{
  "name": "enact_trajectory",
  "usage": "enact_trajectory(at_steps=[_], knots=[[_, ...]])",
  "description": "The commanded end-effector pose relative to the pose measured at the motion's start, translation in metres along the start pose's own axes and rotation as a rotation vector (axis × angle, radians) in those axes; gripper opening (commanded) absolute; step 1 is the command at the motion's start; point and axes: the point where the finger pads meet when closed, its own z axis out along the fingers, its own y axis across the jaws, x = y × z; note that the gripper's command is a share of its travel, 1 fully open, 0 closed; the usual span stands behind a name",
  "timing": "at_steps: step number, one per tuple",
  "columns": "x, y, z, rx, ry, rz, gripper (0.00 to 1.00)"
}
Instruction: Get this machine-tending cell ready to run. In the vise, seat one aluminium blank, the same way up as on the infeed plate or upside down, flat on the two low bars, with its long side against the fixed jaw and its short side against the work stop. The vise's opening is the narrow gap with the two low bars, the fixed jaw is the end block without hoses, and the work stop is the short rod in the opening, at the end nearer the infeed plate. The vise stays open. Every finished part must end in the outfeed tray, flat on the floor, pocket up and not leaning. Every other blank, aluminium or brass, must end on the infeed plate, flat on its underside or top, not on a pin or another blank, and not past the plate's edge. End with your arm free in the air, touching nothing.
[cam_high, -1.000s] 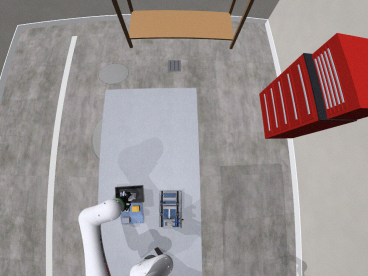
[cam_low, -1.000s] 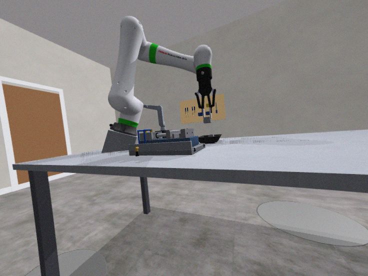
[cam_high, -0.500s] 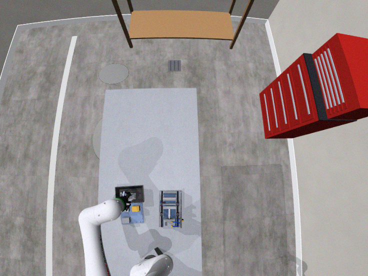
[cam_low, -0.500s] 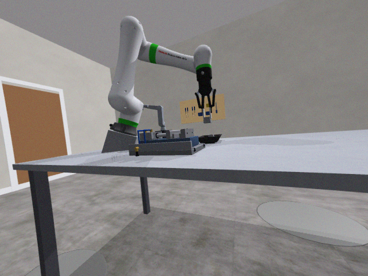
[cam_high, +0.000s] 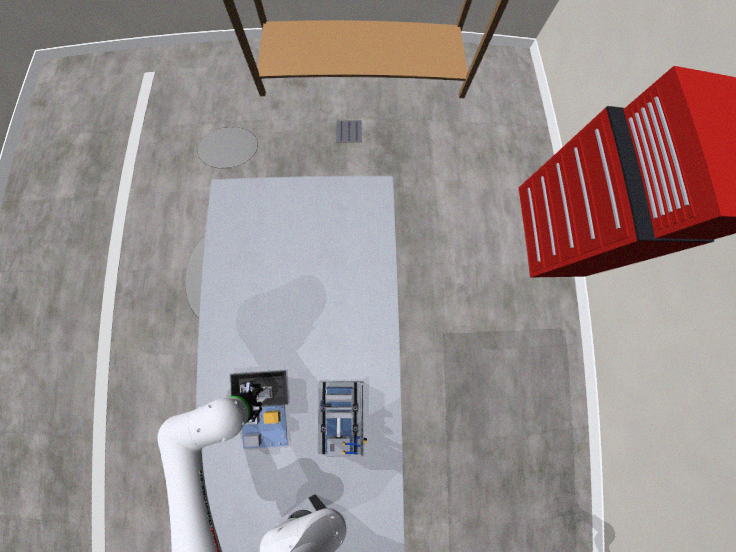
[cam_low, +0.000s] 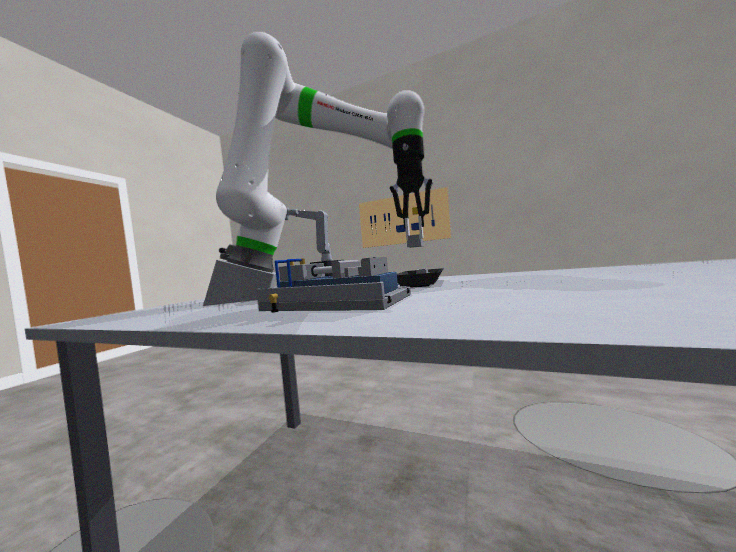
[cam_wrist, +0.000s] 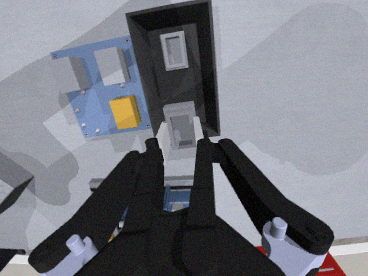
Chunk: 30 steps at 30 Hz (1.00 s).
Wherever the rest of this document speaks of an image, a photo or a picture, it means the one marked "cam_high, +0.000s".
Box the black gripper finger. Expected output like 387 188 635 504
249 398 268 422
244 382 267 399

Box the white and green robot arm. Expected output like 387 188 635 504
158 393 347 552

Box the yellow rectangular block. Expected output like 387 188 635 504
264 410 281 424

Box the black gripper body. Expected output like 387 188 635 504
244 390 257 407

